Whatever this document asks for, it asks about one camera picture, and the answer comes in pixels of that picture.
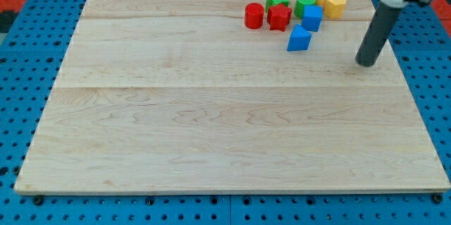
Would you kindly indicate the red cylinder block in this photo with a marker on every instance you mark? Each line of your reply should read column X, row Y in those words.
column 254, row 14

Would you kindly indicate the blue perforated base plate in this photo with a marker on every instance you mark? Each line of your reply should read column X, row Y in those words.
column 30, row 58

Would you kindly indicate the blue triangle block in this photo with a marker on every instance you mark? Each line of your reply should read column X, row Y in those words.
column 299, row 39

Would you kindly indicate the yellow hexagon block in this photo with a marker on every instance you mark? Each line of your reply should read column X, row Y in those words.
column 334, row 8

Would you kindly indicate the light wooden board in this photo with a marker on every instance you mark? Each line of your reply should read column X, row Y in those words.
column 178, row 97

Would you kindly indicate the green cylinder block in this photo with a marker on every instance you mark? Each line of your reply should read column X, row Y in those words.
column 300, row 5

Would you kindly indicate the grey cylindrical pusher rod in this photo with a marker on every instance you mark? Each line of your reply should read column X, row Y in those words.
column 379, row 29

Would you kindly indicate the blue cube block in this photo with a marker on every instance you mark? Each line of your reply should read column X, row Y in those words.
column 312, row 18

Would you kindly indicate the red star block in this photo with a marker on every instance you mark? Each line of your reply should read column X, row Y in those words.
column 278, row 17

